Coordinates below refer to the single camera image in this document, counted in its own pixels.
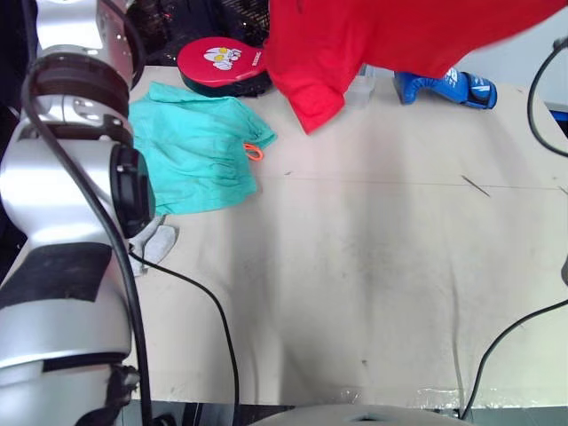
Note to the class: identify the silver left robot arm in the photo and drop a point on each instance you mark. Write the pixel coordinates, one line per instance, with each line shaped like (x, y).
(57, 222)

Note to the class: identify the grey sock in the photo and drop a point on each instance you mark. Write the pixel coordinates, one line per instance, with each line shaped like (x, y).
(157, 242)

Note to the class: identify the blue boxing glove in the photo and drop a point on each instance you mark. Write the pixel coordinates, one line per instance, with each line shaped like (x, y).
(448, 89)

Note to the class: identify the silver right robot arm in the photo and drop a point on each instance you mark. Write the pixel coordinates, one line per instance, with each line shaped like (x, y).
(564, 268)

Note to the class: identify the red t-shirt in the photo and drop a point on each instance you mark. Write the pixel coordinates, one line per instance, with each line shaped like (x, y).
(355, 40)

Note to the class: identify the teal green shorts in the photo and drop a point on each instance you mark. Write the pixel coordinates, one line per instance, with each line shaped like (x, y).
(199, 151)

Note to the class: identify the clear plastic container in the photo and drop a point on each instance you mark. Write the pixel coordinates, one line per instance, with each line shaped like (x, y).
(360, 94)

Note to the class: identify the black mesh bag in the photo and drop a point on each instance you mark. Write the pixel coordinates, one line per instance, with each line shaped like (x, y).
(195, 22)

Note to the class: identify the red round punching pad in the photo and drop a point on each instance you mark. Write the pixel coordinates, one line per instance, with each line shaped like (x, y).
(222, 62)

